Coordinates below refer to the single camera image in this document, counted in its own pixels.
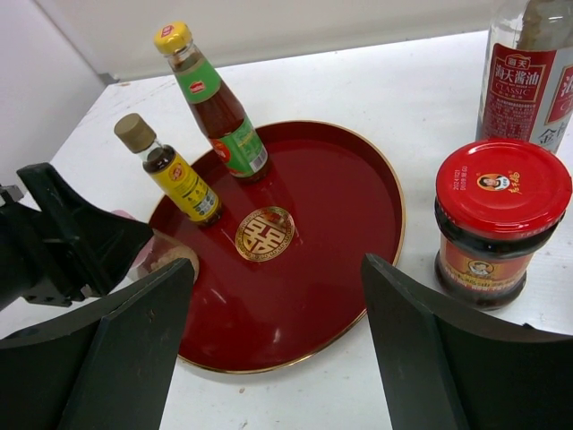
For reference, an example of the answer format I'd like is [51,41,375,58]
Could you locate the round red tray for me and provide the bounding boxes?
[150,121,406,374]

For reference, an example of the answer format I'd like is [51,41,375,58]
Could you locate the tall soy sauce bottle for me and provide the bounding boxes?
[475,0,572,153]

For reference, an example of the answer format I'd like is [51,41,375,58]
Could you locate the red lid chili jar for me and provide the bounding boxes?
[434,139,572,310]

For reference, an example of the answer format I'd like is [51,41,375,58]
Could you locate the yellow cap chili sauce bottle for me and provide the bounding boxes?
[154,21,271,183]

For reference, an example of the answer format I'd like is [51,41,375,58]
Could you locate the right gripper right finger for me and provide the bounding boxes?
[361,254,572,429]

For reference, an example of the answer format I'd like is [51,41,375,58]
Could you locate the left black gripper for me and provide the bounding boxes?
[1,163,153,309]

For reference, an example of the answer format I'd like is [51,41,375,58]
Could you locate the small yellow label oil bottle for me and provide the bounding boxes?
[114,113,223,227]

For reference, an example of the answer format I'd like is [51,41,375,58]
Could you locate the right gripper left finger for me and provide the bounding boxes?
[1,259,194,429]

